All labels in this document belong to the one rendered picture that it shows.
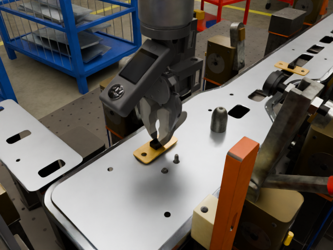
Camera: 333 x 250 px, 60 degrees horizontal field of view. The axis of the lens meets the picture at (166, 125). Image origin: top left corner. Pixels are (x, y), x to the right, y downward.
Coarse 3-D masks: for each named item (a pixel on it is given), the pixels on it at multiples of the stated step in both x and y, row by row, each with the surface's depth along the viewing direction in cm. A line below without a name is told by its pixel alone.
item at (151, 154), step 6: (156, 138) 52; (174, 138) 54; (144, 144) 52; (150, 144) 51; (156, 144) 51; (168, 144) 52; (138, 150) 51; (144, 150) 51; (150, 150) 51; (156, 150) 51; (162, 150) 51; (138, 156) 50; (144, 156) 50; (150, 156) 50; (156, 156) 50; (144, 162) 49
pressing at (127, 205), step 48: (288, 48) 87; (192, 96) 67; (240, 96) 66; (192, 144) 53; (48, 192) 45; (96, 192) 45; (144, 192) 45; (192, 192) 45; (96, 240) 38; (144, 240) 38
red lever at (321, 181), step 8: (272, 176) 36; (280, 176) 36; (288, 176) 35; (296, 176) 34; (304, 176) 34; (312, 176) 33; (264, 184) 37; (272, 184) 36; (280, 184) 35; (288, 184) 34; (296, 184) 33; (304, 184) 33; (312, 184) 32; (320, 184) 31; (328, 184) 30; (320, 192) 32; (328, 192) 31
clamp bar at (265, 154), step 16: (272, 80) 29; (304, 80) 29; (288, 96) 28; (304, 96) 27; (288, 112) 29; (304, 112) 28; (320, 112) 28; (272, 128) 31; (288, 128) 30; (272, 144) 32; (288, 144) 34; (256, 160) 35; (272, 160) 33; (256, 176) 36
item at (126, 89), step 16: (144, 48) 41; (160, 48) 40; (128, 64) 40; (144, 64) 40; (160, 64) 40; (112, 80) 40; (128, 80) 39; (144, 80) 39; (112, 96) 38; (128, 96) 38; (128, 112) 39
